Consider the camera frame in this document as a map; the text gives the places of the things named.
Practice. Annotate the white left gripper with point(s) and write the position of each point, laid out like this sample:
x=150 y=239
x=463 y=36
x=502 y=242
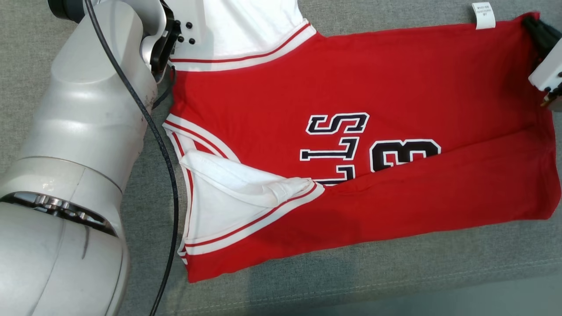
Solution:
x=193 y=17

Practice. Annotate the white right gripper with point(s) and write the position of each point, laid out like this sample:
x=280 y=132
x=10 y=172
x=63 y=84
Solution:
x=551 y=72

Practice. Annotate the red white basketball jersey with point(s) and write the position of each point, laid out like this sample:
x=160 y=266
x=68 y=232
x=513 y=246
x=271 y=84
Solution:
x=395 y=87

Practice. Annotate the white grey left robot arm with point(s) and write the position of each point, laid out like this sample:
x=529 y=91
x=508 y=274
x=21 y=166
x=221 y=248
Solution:
x=79 y=153

